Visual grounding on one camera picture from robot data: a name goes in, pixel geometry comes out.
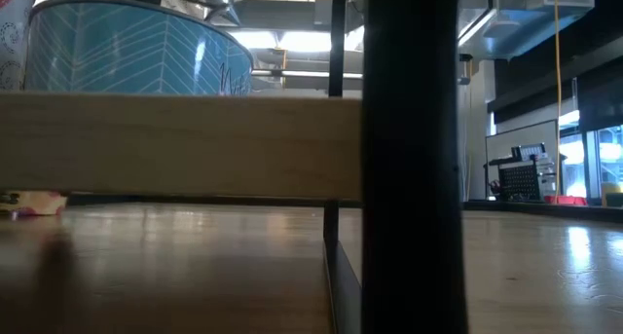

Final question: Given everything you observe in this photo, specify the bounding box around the teal chevron nuts can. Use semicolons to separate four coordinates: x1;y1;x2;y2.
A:
22;0;255;96

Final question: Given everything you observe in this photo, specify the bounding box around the wooden shelf board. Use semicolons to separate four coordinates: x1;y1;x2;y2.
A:
0;93;364;203

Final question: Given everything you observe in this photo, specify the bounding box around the long tube light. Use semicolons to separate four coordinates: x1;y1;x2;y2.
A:
251;69;364;80

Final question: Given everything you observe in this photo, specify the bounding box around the white board panel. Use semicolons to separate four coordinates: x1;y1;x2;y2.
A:
485;119;560;167

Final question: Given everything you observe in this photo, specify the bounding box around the black perforated rack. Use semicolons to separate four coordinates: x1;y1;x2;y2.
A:
484;142;559;203

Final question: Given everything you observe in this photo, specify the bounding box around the red bin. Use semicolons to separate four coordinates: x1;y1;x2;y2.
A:
543;194;589;207

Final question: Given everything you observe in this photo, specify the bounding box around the window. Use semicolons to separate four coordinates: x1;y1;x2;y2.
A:
558;108;623;202

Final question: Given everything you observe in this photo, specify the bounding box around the yellow object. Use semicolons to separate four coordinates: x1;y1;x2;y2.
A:
601;181;623;207

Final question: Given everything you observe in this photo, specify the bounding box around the black shelf side frame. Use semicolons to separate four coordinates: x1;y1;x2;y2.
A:
322;0;469;334

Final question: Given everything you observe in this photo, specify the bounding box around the thin yellow hanging cable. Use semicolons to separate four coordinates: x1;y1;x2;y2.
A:
467;60;474;185

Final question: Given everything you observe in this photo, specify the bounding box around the large metal duct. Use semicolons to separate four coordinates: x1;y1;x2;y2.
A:
457;0;596;62

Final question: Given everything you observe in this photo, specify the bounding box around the thick yellow hanging cable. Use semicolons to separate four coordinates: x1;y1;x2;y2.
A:
553;0;563;204

